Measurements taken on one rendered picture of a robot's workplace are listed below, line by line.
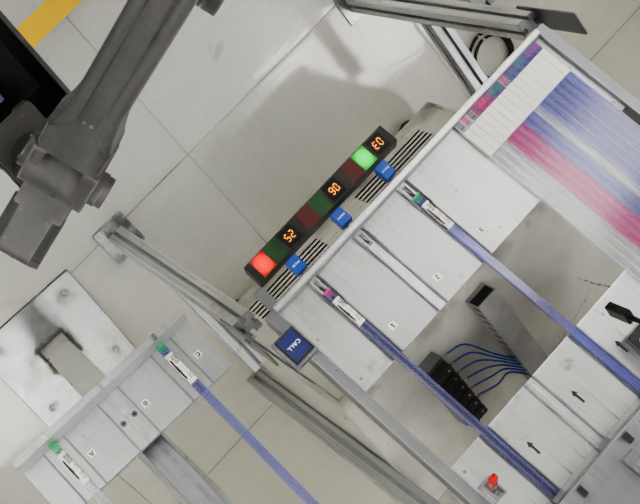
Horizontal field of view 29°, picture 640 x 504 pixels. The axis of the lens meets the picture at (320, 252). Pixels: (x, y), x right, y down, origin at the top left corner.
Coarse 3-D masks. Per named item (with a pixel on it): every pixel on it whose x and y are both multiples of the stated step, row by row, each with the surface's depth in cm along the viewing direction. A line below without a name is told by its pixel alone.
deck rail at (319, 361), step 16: (272, 320) 204; (320, 352) 202; (320, 368) 202; (336, 368) 201; (336, 384) 203; (352, 384) 201; (352, 400) 204; (368, 400) 200; (368, 416) 205; (384, 416) 199; (400, 432) 198; (416, 448) 198; (432, 464) 197; (448, 480) 196; (464, 496) 196; (480, 496) 196
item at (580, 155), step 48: (528, 48) 215; (528, 96) 213; (576, 96) 212; (480, 144) 211; (528, 144) 210; (576, 144) 210; (624, 144) 210; (576, 192) 208; (624, 192) 208; (624, 240) 206
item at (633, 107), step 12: (540, 36) 216; (552, 36) 215; (552, 48) 216; (564, 48) 215; (576, 60) 214; (588, 60) 214; (588, 72) 213; (600, 72) 213; (600, 84) 213; (612, 84) 213; (612, 96) 214; (624, 96) 212; (624, 108) 214; (636, 108) 212; (636, 120) 214
